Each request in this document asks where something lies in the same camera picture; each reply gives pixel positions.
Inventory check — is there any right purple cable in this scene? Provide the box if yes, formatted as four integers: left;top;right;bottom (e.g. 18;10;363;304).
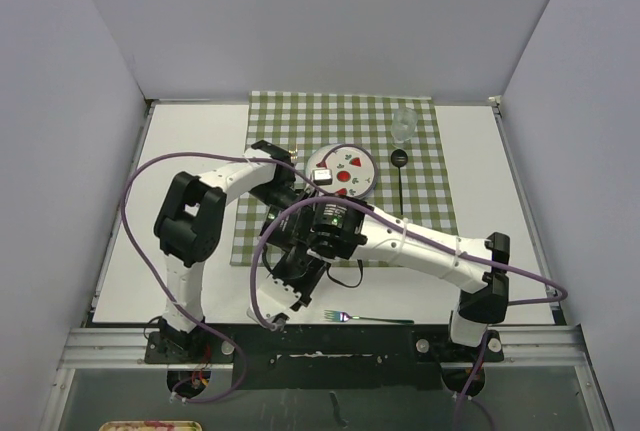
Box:
248;195;569;431

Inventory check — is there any yellow rimmed tray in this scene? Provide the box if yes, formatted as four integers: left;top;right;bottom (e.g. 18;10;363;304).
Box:
99;420;203;431

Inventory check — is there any iridescent rainbow fork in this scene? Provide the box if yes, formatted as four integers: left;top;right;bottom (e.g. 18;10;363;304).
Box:
323;310;414;325

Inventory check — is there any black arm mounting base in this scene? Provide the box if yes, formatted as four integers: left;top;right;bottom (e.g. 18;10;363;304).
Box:
144;324;504;398

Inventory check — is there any green white checkered tablecloth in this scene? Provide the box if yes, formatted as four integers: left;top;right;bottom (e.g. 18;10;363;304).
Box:
246;91;458;234

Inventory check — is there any clear drinking glass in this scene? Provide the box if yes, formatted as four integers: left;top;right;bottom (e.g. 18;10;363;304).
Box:
391;107;418;147

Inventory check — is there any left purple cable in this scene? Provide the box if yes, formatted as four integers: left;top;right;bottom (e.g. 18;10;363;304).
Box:
122;143;351;405

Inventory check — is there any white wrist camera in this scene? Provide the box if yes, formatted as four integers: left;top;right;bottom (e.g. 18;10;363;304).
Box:
310;167;333;186
257;278;302;331

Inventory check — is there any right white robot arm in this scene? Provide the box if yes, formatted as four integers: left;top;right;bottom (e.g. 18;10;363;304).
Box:
259;196;510;360

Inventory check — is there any black spoon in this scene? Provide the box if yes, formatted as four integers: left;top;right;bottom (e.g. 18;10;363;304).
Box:
390;149;409;215

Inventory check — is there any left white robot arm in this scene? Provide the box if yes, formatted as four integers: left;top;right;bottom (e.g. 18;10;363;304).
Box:
153;140;297;362

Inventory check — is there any white plate with strawberries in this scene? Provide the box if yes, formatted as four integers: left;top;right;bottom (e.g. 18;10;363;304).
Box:
305;144;378;199

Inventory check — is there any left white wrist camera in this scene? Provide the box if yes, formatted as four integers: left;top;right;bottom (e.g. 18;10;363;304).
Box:
310;167;333;186

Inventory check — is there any purple cable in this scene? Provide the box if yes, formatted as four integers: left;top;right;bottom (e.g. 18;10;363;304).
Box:
248;195;569;431
122;143;351;405

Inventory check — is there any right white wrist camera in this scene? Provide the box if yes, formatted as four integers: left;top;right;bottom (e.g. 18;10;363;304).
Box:
257;278;302;331

